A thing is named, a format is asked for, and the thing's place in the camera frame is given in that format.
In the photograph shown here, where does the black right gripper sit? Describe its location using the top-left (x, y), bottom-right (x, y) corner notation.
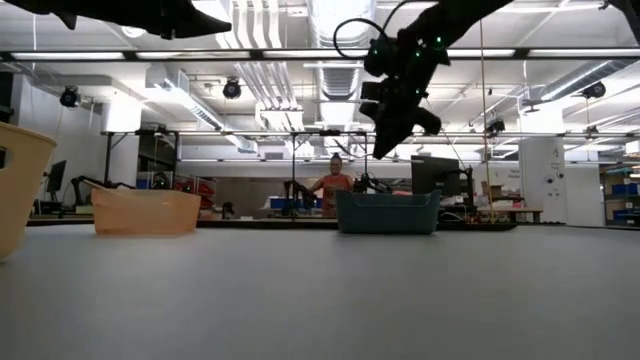
top-left (359, 29), bottom-right (451, 161)

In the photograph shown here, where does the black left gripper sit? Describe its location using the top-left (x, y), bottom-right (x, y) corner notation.
top-left (52, 0), bottom-right (234, 41)

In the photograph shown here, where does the black monitor on arm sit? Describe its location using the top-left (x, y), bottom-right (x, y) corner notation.
top-left (45, 159), bottom-right (68, 195)

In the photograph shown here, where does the black desk monitor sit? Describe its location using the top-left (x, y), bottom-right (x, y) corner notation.
top-left (410, 154), bottom-right (462, 196)

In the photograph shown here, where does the cardboard box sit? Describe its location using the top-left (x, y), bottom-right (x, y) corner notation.
top-left (480, 180), bottom-right (505, 201)

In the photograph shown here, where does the black-framed wooden desk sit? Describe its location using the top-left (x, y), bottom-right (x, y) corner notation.
top-left (464, 205), bottom-right (545, 225)

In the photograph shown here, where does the blue crate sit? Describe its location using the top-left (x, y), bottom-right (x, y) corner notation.
top-left (269, 196), bottom-right (331, 211)

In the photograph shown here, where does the white pillar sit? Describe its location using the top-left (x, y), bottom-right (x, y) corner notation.
top-left (519, 137), bottom-right (567, 227)

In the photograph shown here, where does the red parts shelf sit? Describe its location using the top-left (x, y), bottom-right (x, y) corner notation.
top-left (172, 172), bottom-right (219, 209)

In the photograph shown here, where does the shelf with blue bins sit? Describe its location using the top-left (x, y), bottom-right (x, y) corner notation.
top-left (598, 163), bottom-right (640, 227)

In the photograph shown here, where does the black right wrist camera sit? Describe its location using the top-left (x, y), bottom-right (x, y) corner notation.
top-left (359, 80), bottom-right (390, 104)

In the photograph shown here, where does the black overhead frame beam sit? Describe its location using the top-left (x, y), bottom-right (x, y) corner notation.
top-left (0, 47), bottom-right (640, 62)

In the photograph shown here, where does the yellow rope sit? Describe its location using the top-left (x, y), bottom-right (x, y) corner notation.
top-left (477, 19), bottom-right (496, 224)

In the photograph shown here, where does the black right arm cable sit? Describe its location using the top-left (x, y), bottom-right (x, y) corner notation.
top-left (332, 0), bottom-right (416, 61)

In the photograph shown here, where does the black table frame rail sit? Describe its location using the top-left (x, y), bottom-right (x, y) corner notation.
top-left (27, 214), bottom-right (640, 231)

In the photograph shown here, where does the black background cell frame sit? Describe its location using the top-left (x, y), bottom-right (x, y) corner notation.
top-left (101, 129), bottom-right (640, 221)

